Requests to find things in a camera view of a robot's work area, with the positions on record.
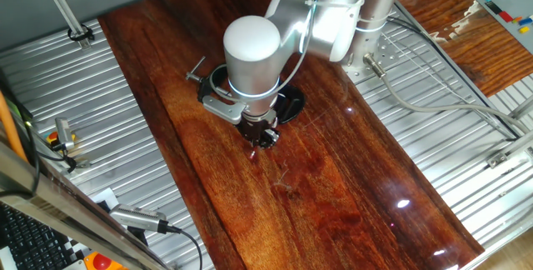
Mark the brown glossy wooden board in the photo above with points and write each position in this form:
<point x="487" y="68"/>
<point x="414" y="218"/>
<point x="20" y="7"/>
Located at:
<point x="312" y="199"/>

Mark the black metal C-clamp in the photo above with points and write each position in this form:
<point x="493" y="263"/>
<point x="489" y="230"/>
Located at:
<point x="291" y="105"/>

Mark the black block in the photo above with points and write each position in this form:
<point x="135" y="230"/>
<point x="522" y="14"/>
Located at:
<point x="493" y="7"/>

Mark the grey metal clip tool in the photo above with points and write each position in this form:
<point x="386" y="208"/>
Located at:
<point x="81" y="163"/>

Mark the yellow red toy turtle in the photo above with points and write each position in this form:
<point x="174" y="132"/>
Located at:
<point x="52" y="137"/>

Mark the yellow block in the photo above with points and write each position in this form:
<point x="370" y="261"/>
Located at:
<point x="524" y="29"/>

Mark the black keyboard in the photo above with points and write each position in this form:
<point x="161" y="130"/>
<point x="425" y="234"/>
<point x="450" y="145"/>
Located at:
<point x="29" y="241"/>

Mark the orange emergency stop box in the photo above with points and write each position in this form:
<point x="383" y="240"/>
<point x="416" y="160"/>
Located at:
<point x="102" y="261"/>

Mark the large silver camera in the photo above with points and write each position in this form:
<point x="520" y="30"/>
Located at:
<point x="137" y="218"/>

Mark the red pencil with eraser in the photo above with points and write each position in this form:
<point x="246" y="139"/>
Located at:
<point x="252" y="153"/>

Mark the aluminium profile bracket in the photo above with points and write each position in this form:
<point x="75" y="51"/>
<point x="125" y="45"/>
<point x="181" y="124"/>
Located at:
<point x="512" y="149"/>

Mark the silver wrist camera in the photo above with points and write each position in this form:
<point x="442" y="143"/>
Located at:
<point x="222" y="109"/>

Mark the blue block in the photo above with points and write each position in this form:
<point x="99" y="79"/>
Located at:
<point x="526" y="21"/>

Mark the slanted aluminium pole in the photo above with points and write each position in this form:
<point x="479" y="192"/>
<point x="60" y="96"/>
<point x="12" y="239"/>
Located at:
<point x="62" y="7"/>

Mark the silver robot mounting plate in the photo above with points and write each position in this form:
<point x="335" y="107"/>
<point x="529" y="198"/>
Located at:
<point x="389" y="51"/>

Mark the shiny metal frame bar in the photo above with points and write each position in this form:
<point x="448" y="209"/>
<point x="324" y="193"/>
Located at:
<point x="62" y="211"/>

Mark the orange tube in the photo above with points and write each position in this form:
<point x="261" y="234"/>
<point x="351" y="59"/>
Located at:
<point x="10" y="128"/>

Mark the white paper marker tag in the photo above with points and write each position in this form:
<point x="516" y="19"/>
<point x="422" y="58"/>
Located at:
<point x="106" y="197"/>

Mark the small silver camera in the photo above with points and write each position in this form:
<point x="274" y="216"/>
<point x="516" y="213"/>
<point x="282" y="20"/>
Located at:
<point x="63" y="130"/>

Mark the black pencil sharpener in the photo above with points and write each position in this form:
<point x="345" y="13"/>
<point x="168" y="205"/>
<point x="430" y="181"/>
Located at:
<point x="271" y="136"/>

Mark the red block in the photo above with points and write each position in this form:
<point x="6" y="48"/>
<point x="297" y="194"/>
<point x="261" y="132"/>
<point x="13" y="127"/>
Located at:
<point x="506" y="16"/>

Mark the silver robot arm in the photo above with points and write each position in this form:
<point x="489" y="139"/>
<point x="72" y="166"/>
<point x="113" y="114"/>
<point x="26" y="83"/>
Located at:
<point x="250" y="53"/>

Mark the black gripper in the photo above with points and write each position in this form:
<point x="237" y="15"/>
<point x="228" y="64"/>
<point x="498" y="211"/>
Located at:
<point x="256" y="126"/>

